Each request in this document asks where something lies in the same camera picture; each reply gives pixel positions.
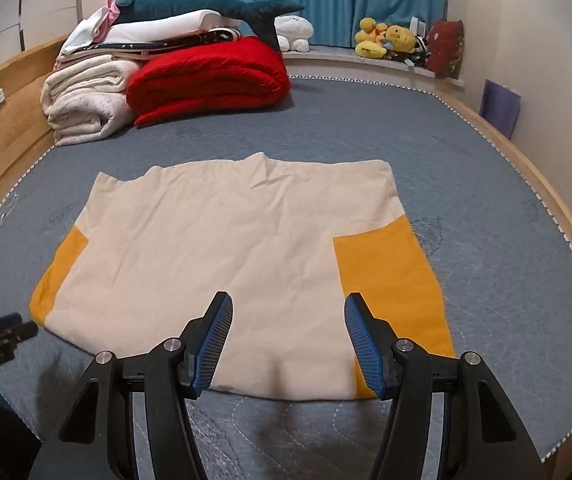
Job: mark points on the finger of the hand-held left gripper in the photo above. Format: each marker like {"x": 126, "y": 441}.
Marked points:
{"x": 8, "y": 320}
{"x": 23, "y": 332}

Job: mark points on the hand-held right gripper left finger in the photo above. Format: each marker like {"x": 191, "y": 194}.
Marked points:
{"x": 213, "y": 345}

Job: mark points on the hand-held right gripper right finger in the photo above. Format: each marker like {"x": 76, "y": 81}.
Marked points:
{"x": 363, "y": 345}

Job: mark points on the cream and yellow jacket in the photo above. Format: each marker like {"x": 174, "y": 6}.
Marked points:
{"x": 241, "y": 240}

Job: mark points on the person's dark clothing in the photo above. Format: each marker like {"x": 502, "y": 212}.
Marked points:
{"x": 16, "y": 445}

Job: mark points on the grey quilted bed cover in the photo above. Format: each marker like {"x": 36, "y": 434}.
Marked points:
{"x": 490, "y": 260}

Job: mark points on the white fluffy folded blanket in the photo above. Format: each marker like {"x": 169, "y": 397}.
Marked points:
{"x": 86, "y": 105}

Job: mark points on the red folded blanket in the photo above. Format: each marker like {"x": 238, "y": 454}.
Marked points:
{"x": 206, "y": 80}

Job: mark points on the purple folder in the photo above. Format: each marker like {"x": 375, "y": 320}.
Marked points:
{"x": 500, "y": 107}

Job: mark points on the yellow plush toy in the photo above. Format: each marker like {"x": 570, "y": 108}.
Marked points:
{"x": 369, "y": 27}
{"x": 370, "y": 50}
{"x": 400, "y": 37}

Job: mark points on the white and light blue cloth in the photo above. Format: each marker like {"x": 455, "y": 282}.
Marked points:
{"x": 83, "y": 32}

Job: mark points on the striped plush toy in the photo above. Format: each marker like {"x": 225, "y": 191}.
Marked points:
{"x": 418, "y": 50}

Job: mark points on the red cushion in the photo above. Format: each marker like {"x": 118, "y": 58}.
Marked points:
{"x": 443, "y": 50}

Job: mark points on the dark printed folded blanket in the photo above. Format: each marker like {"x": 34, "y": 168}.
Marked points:
{"x": 166, "y": 42}

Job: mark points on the white plush toy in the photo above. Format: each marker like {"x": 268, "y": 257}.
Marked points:
{"x": 293, "y": 32}

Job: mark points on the white folded quilt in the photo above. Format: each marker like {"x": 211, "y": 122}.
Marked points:
{"x": 166, "y": 25}

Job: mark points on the pink cloth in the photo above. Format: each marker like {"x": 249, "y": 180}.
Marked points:
{"x": 111, "y": 12}

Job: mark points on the dark teal shark plush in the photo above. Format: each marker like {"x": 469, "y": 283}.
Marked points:
{"x": 176, "y": 5}

